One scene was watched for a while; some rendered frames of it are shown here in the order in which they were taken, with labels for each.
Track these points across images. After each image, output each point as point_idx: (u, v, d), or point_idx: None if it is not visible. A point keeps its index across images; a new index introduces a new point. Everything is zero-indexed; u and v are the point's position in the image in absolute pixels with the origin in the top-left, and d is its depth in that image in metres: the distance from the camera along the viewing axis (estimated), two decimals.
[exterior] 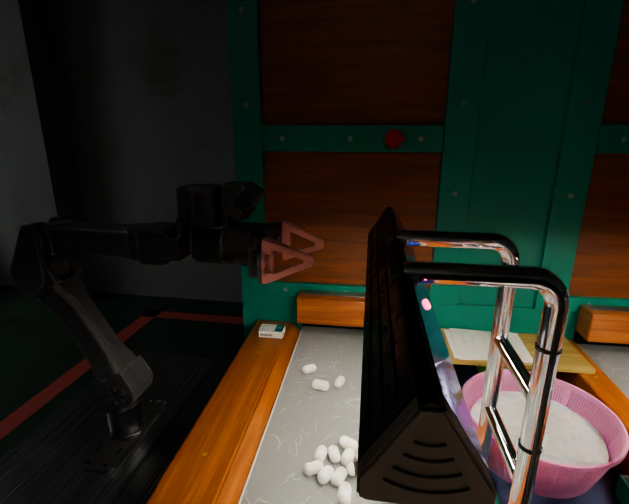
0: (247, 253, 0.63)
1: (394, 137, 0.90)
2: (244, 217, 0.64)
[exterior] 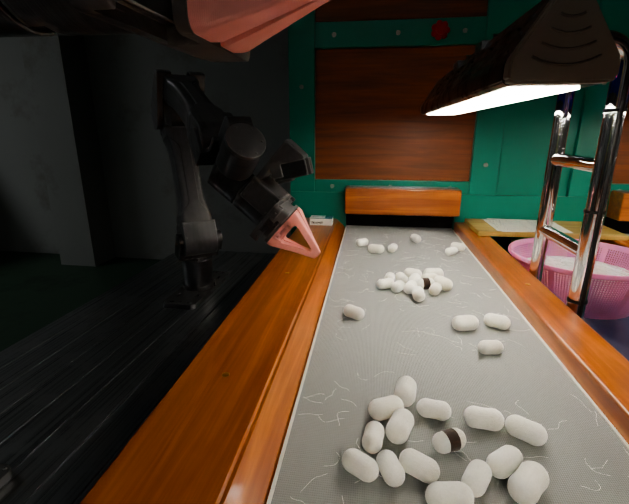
0: (261, 214, 0.60)
1: (440, 27, 0.97)
2: (280, 181, 0.61)
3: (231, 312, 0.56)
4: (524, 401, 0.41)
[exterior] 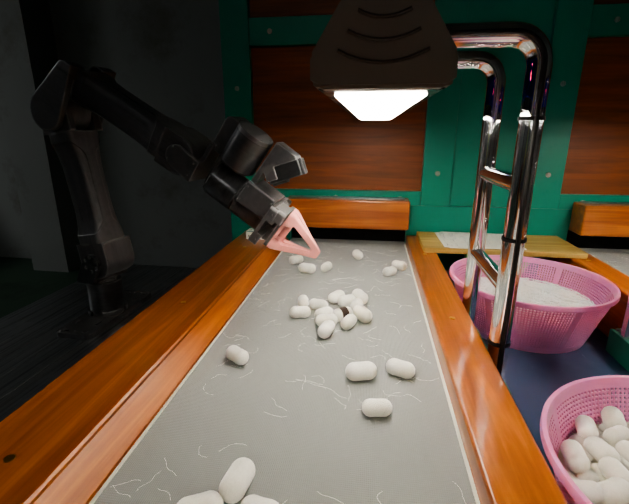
0: (258, 217, 0.61)
1: None
2: (275, 183, 0.61)
3: (82, 358, 0.47)
4: (389, 492, 0.32)
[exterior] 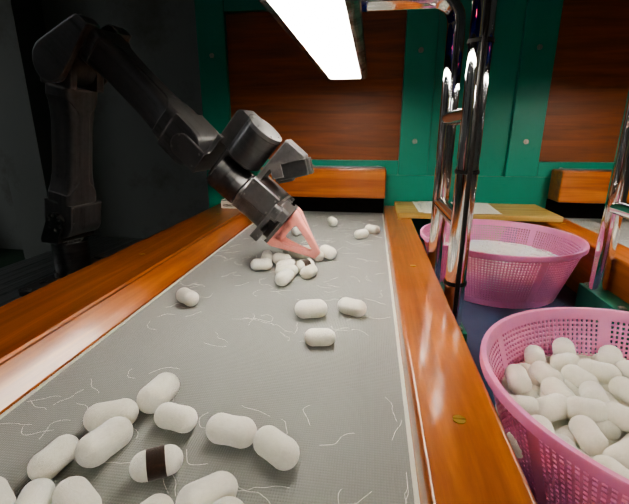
0: (261, 214, 0.60)
1: None
2: (281, 181, 0.61)
3: (24, 295, 0.46)
4: (316, 406, 0.31)
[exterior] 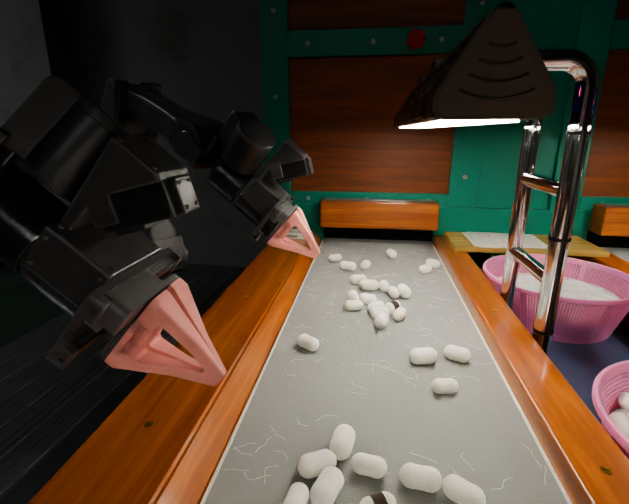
0: (261, 214, 0.60)
1: (416, 36, 0.94)
2: (280, 181, 0.61)
3: (175, 344, 0.53)
4: (470, 452, 0.38)
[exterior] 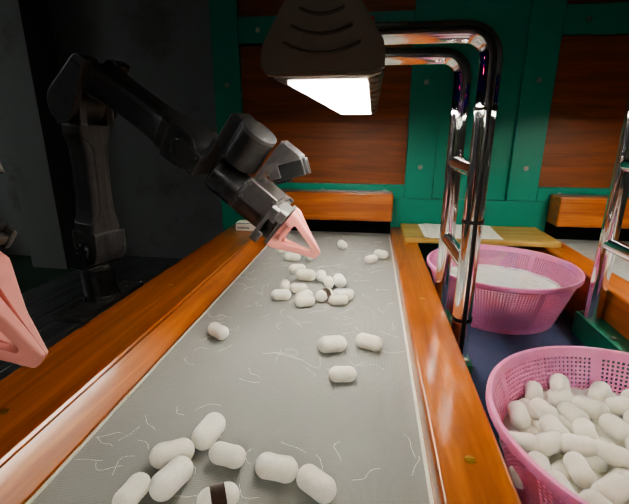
0: (260, 215, 0.61)
1: None
2: (278, 182, 0.61)
3: (73, 332, 0.51)
4: (345, 442, 0.36)
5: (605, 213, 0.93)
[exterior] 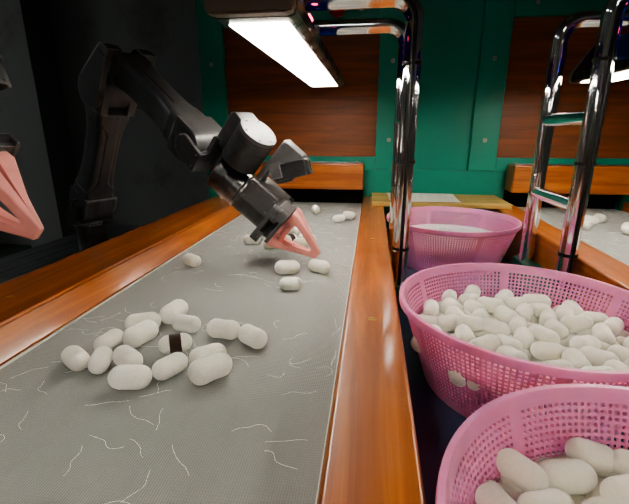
0: (260, 214, 0.60)
1: None
2: (280, 181, 0.61)
3: (67, 257, 0.59)
4: (283, 321, 0.45)
5: (555, 180, 1.02)
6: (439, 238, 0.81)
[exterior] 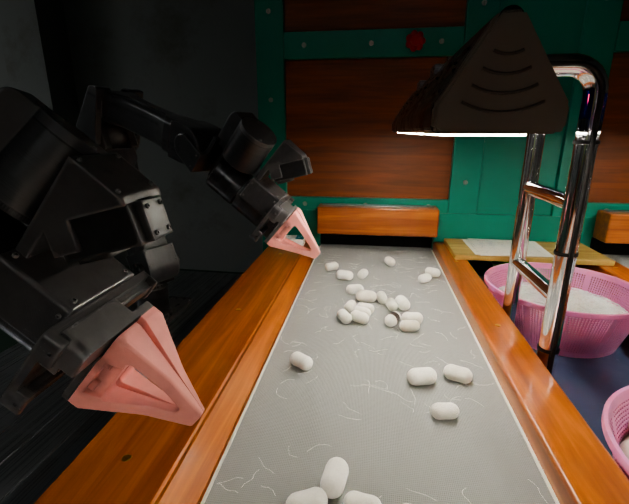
0: (260, 214, 0.60)
1: (415, 38, 0.92)
2: (279, 181, 0.61)
3: None
4: (472, 488, 0.36)
5: None
6: None
